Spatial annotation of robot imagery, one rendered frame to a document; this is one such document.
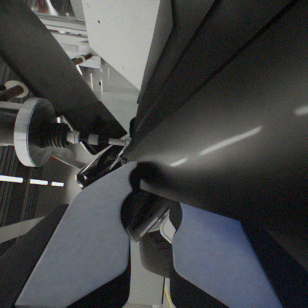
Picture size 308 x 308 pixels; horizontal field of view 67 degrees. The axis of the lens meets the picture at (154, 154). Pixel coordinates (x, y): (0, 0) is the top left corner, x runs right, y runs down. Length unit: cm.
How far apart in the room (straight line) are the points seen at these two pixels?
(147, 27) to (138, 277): 736
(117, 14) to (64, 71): 23
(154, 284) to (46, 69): 751
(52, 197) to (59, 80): 1270
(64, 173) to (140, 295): 746
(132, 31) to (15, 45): 27
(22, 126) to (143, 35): 35
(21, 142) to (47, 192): 1286
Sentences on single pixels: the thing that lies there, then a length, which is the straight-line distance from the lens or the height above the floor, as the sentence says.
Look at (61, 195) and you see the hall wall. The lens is 1288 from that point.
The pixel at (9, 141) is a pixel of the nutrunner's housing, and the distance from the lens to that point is 27.
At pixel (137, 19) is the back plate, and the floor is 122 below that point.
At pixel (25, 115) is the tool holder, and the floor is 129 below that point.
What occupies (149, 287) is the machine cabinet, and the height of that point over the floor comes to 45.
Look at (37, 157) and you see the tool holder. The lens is 26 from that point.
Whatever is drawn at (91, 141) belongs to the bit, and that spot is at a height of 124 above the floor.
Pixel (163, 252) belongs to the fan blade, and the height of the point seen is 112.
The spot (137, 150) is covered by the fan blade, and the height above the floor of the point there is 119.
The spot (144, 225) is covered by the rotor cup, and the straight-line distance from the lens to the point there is 29.
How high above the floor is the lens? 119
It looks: 4 degrees down
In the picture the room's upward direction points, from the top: 83 degrees counter-clockwise
